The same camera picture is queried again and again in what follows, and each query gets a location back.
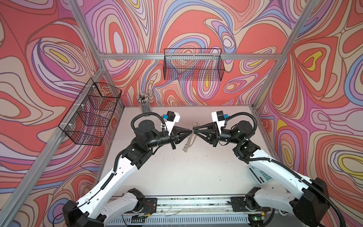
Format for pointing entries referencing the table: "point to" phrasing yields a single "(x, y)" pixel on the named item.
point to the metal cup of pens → (143, 100)
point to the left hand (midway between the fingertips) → (192, 133)
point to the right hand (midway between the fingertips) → (195, 134)
